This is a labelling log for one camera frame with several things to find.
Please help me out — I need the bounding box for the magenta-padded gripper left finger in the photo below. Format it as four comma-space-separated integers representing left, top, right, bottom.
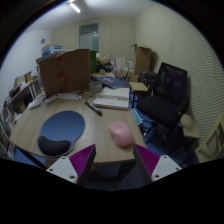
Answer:
45, 143, 97, 185

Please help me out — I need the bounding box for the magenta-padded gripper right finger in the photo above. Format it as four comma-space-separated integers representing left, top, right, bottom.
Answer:
132, 143, 183, 184

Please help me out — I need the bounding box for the pink computer mouse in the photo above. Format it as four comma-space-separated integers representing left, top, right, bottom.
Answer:
107, 121, 136, 148

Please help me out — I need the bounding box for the blue mouse pad, black wrist rest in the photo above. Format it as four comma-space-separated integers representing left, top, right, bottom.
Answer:
37, 110, 86, 158

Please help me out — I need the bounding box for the flat brown cardboard piece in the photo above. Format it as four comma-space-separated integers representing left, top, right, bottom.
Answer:
179, 113, 201, 139

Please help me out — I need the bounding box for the wooden chair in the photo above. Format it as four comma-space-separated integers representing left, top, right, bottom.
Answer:
194, 113, 224, 164

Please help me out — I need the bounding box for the teal box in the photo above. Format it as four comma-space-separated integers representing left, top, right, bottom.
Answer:
130, 107, 144, 127

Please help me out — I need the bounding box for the black office chair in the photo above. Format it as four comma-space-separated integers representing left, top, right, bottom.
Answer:
136, 61, 191, 148

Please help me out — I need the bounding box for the black marker pen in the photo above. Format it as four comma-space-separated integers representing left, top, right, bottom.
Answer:
84, 100, 104, 117

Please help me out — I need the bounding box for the small wooden side table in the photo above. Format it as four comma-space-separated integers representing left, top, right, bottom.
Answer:
128, 81, 149, 108

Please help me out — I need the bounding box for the white booklet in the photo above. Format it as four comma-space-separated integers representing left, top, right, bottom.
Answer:
90, 86, 131, 111

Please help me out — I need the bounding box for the white shelf unit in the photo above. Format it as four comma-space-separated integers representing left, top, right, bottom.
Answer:
0, 71, 43, 161

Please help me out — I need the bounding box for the large brown cardboard box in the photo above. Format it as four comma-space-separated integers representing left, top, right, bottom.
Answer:
38, 48, 92, 98

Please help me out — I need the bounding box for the blue book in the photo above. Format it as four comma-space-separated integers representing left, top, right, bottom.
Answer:
91, 75, 131, 90

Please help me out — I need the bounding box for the tall open cardboard box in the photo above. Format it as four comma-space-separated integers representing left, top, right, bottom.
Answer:
130, 43, 153, 76

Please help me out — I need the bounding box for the green cabinet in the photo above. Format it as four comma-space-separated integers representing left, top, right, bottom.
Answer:
89, 49, 98, 74

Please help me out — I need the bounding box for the blue and white carton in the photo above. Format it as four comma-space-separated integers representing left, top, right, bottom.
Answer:
41, 44, 63, 56

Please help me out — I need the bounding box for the grey door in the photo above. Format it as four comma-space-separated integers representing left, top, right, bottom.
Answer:
78, 23, 100, 53

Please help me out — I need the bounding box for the ceiling tube light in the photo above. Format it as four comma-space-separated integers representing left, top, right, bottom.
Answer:
68, 2, 82, 14

